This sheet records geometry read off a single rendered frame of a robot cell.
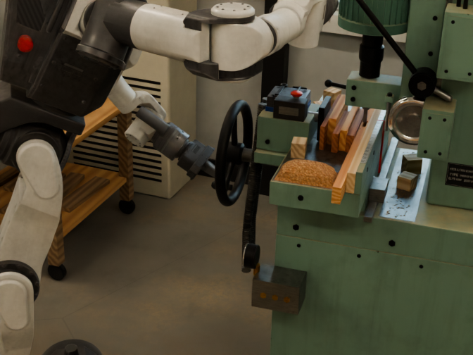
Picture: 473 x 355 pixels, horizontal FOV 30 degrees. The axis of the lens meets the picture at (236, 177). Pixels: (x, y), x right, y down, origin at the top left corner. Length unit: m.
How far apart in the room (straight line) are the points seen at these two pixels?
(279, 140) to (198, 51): 0.71
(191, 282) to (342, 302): 1.16
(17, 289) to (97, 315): 1.03
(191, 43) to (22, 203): 0.68
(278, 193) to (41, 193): 0.54
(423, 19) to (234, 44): 0.65
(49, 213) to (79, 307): 1.16
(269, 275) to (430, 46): 0.67
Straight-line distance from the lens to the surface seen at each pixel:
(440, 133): 2.03
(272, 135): 2.24
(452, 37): 1.97
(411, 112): 2.09
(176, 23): 1.60
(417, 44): 2.11
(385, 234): 2.14
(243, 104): 2.35
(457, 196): 2.20
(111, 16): 1.71
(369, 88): 2.19
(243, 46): 1.57
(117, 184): 3.63
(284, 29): 1.64
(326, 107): 2.23
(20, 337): 2.26
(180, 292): 3.26
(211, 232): 3.64
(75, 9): 1.84
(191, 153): 2.46
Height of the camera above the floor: 1.79
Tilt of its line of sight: 26 degrees down
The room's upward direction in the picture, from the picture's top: 2 degrees clockwise
